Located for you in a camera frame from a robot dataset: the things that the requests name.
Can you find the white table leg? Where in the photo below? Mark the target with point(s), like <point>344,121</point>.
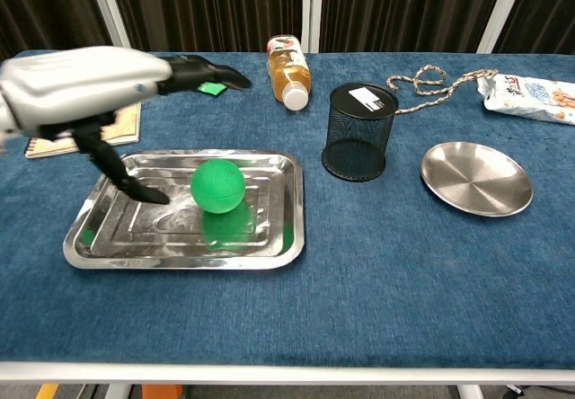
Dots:
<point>117,392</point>
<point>471,392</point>

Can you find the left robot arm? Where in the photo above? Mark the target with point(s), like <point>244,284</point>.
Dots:
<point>5,125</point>

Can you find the round steel plate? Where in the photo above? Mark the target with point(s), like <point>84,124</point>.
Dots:
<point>476,181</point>

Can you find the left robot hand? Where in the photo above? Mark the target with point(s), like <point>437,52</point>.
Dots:
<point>81,80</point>

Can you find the kraft spiral notebook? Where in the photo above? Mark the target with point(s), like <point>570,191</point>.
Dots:
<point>128,125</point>

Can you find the white snack bag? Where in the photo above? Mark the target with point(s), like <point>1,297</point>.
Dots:
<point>525,98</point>

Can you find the green foil sachet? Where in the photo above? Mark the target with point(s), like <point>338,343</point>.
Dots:
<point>213,89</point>

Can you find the black mesh cup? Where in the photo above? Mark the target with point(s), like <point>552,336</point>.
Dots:
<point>359,138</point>

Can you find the rectangular steel tray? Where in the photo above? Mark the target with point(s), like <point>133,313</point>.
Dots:
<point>179,246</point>

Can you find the blue table cloth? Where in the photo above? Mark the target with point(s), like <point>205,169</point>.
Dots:
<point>359,291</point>

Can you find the green ball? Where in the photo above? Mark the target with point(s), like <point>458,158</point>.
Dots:
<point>218,185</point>

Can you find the orange plastic object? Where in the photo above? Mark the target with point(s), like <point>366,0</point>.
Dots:
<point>162,392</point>

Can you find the tea bottle white cap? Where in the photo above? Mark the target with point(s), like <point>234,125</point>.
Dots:
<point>289,73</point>

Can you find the white partition post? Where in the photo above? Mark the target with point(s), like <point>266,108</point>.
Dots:
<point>501,12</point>
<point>110,12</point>
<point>311,8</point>

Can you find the dark pleated curtain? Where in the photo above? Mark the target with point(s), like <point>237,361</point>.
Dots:
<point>404,8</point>
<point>45,8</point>
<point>543,12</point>
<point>211,8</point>

